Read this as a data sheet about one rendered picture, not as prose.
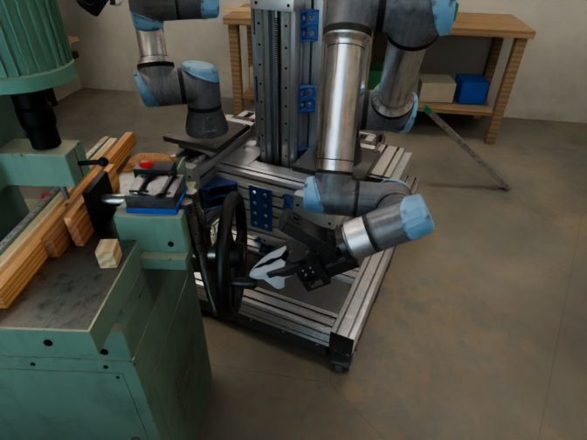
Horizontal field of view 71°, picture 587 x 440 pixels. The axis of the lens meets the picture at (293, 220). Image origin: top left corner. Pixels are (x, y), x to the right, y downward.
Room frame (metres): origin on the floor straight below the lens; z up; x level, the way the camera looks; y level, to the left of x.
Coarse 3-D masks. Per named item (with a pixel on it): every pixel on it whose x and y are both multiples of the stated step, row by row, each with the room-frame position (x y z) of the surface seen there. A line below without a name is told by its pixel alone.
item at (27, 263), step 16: (128, 144) 1.04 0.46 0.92; (112, 160) 0.93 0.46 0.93; (48, 224) 0.64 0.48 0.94; (32, 240) 0.59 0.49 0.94; (32, 256) 0.56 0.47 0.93; (16, 272) 0.51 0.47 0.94; (32, 272) 0.54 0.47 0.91; (0, 288) 0.47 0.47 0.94; (16, 288) 0.50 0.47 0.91; (0, 304) 0.46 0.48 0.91
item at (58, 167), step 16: (16, 144) 0.73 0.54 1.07; (64, 144) 0.73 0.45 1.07; (80, 144) 0.75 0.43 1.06; (0, 160) 0.69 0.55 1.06; (16, 160) 0.69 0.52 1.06; (32, 160) 0.69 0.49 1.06; (48, 160) 0.69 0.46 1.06; (64, 160) 0.69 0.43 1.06; (80, 160) 0.73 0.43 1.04; (16, 176) 0.69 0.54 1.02; (32, 176) 0.69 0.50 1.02; (48, 176) 0.69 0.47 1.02; (64, 176) 0.69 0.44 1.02; (80, 176) 0.71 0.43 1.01
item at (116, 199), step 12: (96, 180) 0.72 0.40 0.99; (108, 180) 0.76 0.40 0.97; (84, 192) 0.68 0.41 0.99; (96, 192) 0.70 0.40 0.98; (108, 192) 0.75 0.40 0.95; (96, 204) 0.69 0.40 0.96; (108, 204) 0.71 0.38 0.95; (120, 204) 0.71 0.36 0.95; (96, 216) 0.68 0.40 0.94; (108, 216) 0.72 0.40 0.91; (96, 228) 0.68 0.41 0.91
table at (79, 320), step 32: (128, 160) 0.99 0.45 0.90; (64, 256) 0.60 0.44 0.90; (128, 256) 0.60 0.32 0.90; (160, 256) 0.64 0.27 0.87; (32, 288) 0.51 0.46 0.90; (64, 288) 0.51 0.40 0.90; (96, 288) 0.51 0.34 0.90; (128, 288) 0.56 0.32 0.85; (0, 320) 0.44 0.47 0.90; (32, 320) 0.44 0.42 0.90; (64, 320) 0.44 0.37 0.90; (96, 320) 0.44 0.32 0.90; (64, 352) 0.42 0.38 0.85; (96, 352) 0.42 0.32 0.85
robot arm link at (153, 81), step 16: (144, 32) 1.36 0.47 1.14; (160, 32) 1.39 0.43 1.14; (144, 48) 1.35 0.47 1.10; (160, 48) 1.36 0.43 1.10; (144, 64) 1.32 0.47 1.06; (160, 64) 1.32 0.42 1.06; (144, 80) 1.29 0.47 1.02; (160, 80) 1.30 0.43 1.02; (176, 80) 1.32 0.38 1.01; (144, 96) 1.28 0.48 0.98; (160, 96) 1.29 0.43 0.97; (176, 96) 1.30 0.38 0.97
